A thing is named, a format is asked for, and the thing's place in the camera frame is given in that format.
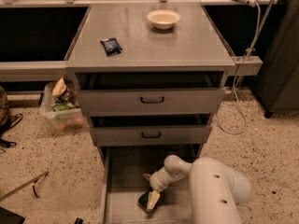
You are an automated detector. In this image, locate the grey top drawer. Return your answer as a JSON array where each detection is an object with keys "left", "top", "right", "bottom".
[{"left": 76, "top": 72, "right": 224, "bottom": 117}]

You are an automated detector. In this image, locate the dark backpack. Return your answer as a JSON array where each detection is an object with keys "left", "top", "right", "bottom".
[{"left": 0, "top": 86, "right": 23, "bottom": 152}]

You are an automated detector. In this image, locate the black object bottom left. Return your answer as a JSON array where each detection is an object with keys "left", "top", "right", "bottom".
[{"left": 0, "top": 207, "right": 25, "bottom": 224}]

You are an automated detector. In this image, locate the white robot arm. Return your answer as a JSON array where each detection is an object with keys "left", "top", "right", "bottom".
[{"left": 138, "top": 155, "right": 251, "bottom": 224}]

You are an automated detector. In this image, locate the clear plastic bin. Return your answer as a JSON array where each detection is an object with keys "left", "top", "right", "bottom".
[{"left": 39, "top": 82, "right": 87, "bottom": 130}]

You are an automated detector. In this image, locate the dark rolling cabinet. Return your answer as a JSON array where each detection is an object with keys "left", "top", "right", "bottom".
[{"left": 253, "top": 0, "right": 299, "bottom": 119}]

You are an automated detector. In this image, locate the white bowl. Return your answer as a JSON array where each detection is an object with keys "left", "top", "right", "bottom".
[{"left": 147, "top": 9, "right": 180, "bottom": 30}]

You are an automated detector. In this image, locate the grey drawer cabinet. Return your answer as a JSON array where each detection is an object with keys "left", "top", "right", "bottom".
[{"left": 64, "top": 2, "right": 235, "bottom": 224}]

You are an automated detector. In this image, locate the grey bottom drawer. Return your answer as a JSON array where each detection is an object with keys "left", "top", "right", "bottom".
[{"left": 99, "top": 145, "right": 198, "bottom": 224}]

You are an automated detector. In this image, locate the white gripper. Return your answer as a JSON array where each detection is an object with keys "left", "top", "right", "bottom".
[{"left": 143, "top": 168, "right": 174, "bottom": 212}]

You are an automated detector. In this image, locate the grey drawer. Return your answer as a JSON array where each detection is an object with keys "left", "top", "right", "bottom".
[
  {"left": 99, "top": 145, "right": 198, "bottom": 224},
  {"left": 76, "top": 72, "right": 224, "bottom": 117},
  {"left": 91, "top": 114, "right": 211, "bottom": 147}
]

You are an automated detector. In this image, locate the tan snack bag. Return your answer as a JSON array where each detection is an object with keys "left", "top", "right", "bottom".
[{"left": 52, "top": 78, "right": 72, "bottom": 103}]

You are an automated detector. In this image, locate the white cable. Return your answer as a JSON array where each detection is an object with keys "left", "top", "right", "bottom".
[{"left": 216, "top": 2, "right": 262, "bottom": 136}]

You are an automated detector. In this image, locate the dark blue snack packet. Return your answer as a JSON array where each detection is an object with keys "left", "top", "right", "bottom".
[{"left": 101, "top": 38, "right": 122, "bottom": 56}]

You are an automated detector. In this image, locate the metal bar on floor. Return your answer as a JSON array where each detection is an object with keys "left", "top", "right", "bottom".
[{"left": 0, "top": 171, "right": 49, "bottom": 202}]

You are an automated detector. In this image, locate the grey middle drawer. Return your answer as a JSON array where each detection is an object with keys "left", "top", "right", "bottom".
[{"left": 91, "top": 114, "right": 211, "bottom": 147}]

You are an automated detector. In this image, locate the green yellow sponge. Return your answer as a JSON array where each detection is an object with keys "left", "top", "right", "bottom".
[{"left": 138, "top": 190, "right": 152, "bottom": 213}]

